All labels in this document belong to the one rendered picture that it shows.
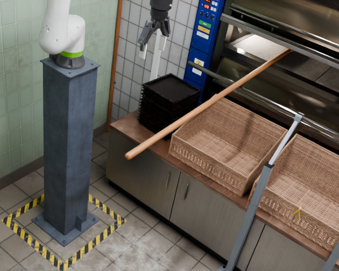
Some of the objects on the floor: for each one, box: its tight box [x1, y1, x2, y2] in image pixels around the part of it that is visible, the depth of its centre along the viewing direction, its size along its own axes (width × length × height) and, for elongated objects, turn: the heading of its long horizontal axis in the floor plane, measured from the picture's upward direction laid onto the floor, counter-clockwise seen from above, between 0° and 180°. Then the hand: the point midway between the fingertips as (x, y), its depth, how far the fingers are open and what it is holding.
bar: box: [187, 60, 339, 271], centre depth 257 cm, size 31×127×118 cm, turn 40°
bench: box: [105, 109, 339, 271], centre depth 282 cm, size 56×242×58 cm, turn 40°
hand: (152, 51), depth 193 cm, fingers open, 13 cm apart
